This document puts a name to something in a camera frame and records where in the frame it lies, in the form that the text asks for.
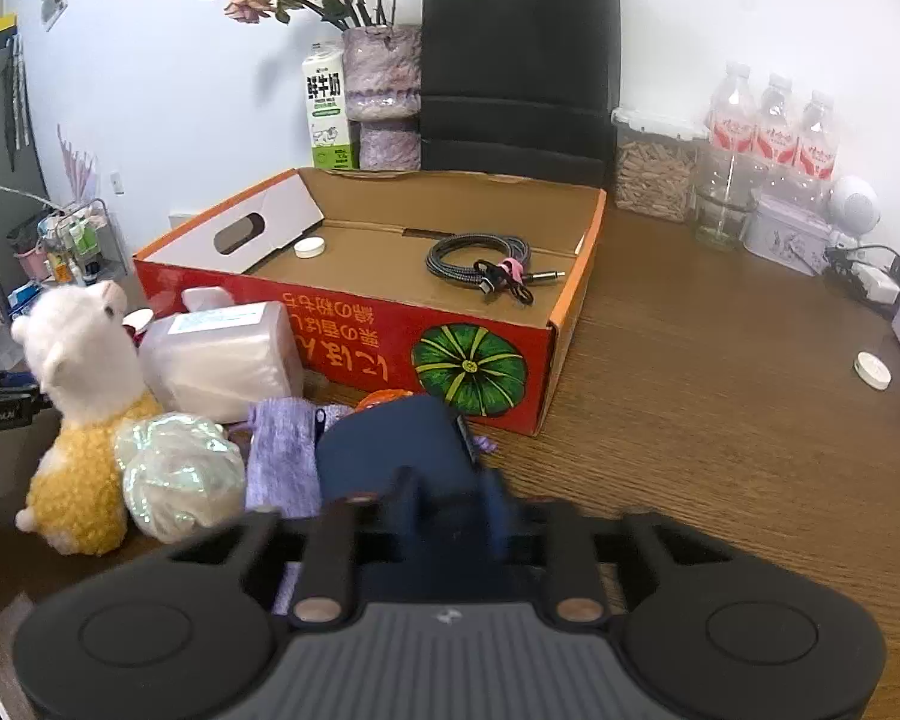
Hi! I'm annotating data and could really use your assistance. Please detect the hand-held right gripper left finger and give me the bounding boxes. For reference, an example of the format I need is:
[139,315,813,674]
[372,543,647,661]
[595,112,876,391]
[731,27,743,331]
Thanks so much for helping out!
[161,467,427,628]

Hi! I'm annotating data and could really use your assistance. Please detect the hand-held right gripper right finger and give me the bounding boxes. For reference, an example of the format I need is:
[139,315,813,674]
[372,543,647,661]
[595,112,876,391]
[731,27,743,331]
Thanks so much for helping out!
[481,471,734,628]

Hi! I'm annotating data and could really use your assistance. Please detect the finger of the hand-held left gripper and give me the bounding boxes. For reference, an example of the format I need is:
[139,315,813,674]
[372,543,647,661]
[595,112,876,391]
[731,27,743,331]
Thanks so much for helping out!
[0,367,50,437]

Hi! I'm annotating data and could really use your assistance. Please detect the white and yellow alpaca plush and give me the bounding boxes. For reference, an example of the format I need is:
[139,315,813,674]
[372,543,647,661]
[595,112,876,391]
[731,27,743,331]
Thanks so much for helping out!
[11,279,164,557]

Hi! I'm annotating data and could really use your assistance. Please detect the purple knitted pouch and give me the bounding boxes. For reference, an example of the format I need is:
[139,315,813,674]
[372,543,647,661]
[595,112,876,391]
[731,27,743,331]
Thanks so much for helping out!
[245,397,496,518]

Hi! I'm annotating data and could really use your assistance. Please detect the navy blue case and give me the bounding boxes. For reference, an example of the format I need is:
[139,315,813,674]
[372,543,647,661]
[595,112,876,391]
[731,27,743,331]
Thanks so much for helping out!
[315,394,548,605]

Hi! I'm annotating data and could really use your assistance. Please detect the iridescent plastic bag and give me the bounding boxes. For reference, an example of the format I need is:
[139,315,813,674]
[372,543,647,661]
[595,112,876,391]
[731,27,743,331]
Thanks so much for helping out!
[115,412,247,545]

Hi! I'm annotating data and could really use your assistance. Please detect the red cardboard box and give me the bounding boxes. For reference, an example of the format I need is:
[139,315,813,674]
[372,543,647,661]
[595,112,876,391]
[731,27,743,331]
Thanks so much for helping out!
[133,167,607,437]

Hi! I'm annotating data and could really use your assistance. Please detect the translucent plastic container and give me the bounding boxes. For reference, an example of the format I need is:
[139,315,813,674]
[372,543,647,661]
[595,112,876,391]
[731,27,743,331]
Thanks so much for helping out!
[139,287,305,425]

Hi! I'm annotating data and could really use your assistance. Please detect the black braided cable coil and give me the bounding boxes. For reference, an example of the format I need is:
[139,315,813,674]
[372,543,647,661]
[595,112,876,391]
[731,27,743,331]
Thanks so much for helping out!
[425,233,569,308]

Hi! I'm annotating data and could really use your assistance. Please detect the orange round object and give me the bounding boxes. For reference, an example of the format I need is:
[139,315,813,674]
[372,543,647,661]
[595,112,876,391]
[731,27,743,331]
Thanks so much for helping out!
[356,388,417,413]

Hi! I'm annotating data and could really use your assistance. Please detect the metal rolling cart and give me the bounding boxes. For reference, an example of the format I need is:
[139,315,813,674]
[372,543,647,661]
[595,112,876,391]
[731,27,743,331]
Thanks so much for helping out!
[0,184,128,293]

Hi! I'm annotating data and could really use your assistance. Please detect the wooden desk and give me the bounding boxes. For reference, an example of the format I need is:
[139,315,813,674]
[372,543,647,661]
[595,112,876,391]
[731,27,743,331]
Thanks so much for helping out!
[0,157,900,720]

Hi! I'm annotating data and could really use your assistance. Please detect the three water bottles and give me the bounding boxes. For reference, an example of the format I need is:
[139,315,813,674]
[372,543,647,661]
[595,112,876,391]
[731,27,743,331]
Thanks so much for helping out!
[692,146,767,252]

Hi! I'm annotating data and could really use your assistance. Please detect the clear container of seeds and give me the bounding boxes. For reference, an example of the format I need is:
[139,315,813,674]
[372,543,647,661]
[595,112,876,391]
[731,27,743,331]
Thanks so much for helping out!
[611,107,708,224]

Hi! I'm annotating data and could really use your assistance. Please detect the purple mottled vase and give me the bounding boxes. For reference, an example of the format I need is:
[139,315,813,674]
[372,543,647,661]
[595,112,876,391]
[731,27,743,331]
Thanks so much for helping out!
[343,25,423,171]

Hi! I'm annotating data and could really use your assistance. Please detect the green and white milk carton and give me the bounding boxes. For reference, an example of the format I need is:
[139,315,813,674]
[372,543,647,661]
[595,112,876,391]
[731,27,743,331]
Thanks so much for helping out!
[302,41,359,170]

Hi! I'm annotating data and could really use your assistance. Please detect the white charger plug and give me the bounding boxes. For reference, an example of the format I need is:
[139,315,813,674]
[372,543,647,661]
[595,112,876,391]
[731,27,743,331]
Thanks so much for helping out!
[847,262,900,302]

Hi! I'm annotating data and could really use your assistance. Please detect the black paper bag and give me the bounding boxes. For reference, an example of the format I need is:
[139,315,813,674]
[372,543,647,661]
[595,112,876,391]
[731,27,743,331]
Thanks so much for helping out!
[420,0,622,188]

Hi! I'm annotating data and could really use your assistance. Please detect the water bottle with red label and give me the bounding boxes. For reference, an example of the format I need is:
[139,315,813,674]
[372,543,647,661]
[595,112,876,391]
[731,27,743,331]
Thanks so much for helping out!
[795,90,841,196]
[709,62,758,188]
[754,73,800,181]

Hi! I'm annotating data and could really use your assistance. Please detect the white round speaker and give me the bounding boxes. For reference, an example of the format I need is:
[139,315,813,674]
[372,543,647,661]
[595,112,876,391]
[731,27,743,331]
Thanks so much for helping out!
[827,175,882,235]

